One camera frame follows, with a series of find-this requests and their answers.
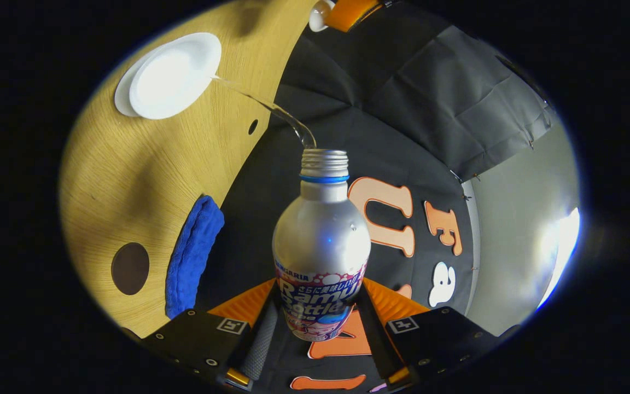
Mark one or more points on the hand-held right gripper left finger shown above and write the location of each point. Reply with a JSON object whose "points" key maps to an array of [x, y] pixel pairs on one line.
{"points": [[194, 334]]}

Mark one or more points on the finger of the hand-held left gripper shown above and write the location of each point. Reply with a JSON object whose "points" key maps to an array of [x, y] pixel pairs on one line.
{"points": [[350, 12]]}

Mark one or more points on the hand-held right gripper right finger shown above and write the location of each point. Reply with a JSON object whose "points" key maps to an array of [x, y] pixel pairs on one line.
{"points": [[435, 336]]}

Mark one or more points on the white teacup lid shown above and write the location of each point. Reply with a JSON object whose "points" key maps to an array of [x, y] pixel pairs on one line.
{"points": [[319, 16]]}

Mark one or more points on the round brown coaster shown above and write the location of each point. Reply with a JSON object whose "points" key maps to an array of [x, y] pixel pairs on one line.
{"points": [[130, 268]]}

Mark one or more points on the silver water bottle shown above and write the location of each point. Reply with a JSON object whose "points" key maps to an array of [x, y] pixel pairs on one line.
{"points": [[320, 241]]}

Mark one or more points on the white teacup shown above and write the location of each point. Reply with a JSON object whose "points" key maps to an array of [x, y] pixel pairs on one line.
{"points": [[175, 76]]}

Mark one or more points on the blue towel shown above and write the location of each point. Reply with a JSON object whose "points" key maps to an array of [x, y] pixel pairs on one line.
{"points": [[192, 257]]}

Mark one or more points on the white saucer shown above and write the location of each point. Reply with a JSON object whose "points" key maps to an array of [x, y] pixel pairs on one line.
{"points": [[122, 96]]}

